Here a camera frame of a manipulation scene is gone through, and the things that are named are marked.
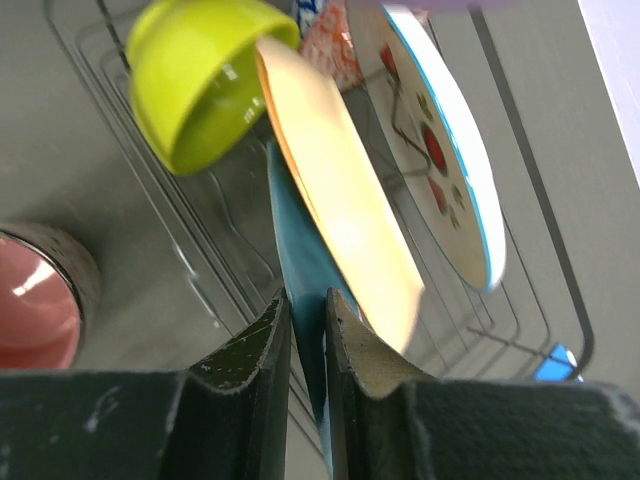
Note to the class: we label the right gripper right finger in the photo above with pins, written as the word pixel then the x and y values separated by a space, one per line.
pixel 390 420

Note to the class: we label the peach bird pattern plate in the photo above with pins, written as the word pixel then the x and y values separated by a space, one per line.
pixel 336 180

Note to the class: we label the pink glass mug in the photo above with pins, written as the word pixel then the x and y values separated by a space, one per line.
pixel 50 289

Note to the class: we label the blue red patterned bowl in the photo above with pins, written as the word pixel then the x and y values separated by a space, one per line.
pixel 326 40

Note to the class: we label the blue folder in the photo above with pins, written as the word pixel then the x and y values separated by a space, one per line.
pixel 558 366

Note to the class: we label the white watermelon pattern plate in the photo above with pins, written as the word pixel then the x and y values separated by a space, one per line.
pixel 433 138

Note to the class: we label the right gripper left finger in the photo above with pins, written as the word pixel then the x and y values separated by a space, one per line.
pixel 225 417

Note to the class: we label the lime green bowl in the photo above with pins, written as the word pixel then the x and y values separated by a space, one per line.
pixel 194 87

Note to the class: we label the teal scalloped plate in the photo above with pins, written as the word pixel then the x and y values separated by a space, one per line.
pixel 309 271

